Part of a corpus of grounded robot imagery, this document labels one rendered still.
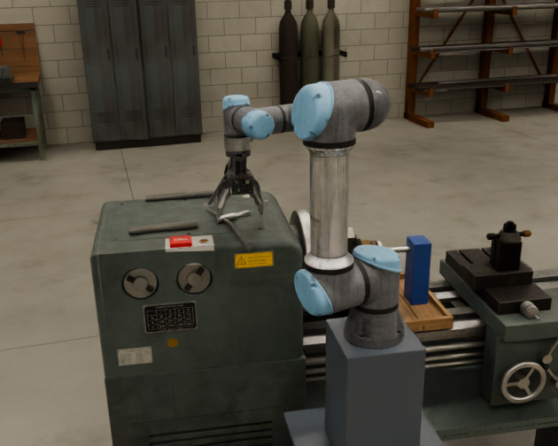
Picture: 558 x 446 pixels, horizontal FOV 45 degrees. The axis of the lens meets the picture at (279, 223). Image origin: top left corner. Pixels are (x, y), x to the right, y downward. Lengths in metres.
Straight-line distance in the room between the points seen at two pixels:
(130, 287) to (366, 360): 0.69
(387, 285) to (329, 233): 0.22
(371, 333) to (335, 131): 0.52
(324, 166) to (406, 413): 0.69
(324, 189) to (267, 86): 7.43
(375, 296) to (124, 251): 0.70
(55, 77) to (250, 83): 2.36
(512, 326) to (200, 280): 0.97
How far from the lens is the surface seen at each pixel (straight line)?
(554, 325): 2.31
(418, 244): 2.28
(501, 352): 2.32
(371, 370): 1.69
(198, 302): 1.96
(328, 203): 1.49
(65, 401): 3.59
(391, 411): 1.77
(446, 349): 2.35
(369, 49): 9.28
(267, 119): 1.78
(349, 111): 1.44
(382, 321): 1.67
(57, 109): 8.64
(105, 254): 1.89
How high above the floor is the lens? 1.97
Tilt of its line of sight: 21 degrees down
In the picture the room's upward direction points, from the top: 1 degrees counter-clockwise
